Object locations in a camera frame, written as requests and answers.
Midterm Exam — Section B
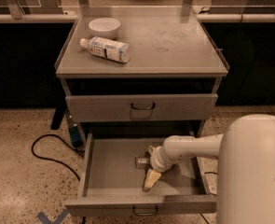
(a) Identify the white bowl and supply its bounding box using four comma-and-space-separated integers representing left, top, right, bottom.
89, 18, 120, 39

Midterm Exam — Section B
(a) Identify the black floor cable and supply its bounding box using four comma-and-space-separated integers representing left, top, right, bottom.
31, 133, 86, 182

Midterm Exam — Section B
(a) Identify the white labelled bottle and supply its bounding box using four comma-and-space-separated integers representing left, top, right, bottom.
79, 36, 131, 63

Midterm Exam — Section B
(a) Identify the grey top drawer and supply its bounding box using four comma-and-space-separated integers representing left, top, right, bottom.
66, 94, 218, 122

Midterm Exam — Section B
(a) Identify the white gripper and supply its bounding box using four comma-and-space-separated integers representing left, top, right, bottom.
144, 146, 174, 190

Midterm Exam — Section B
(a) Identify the blue power adapter box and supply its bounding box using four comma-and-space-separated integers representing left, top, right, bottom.
67, 116, 82, 147

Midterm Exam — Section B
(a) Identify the black cable right floor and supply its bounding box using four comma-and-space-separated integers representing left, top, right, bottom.
199, 171, 219, 224

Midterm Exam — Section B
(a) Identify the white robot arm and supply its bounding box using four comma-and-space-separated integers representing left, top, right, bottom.
144, 114, 275, 224

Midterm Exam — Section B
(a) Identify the blue tape cross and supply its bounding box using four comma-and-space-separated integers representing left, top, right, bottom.
36, 209, 70, 224

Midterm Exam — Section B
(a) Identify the grey drawer cabinet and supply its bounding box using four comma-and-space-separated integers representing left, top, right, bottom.
56, 6, 228, 141

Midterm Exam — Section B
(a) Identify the grey open middle drawer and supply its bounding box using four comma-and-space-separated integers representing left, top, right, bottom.
65, 133, 216, 217

